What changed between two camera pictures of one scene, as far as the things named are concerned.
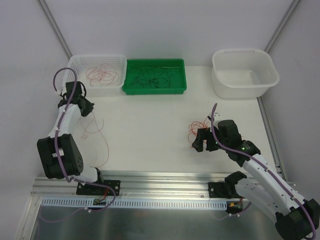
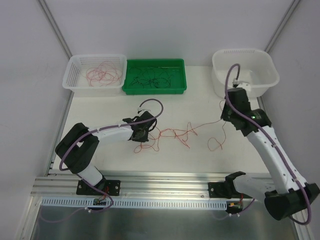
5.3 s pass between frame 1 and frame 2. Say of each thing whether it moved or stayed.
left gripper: moved
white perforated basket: stayed
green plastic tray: stayed
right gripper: moved
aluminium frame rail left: stayed
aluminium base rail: stayed
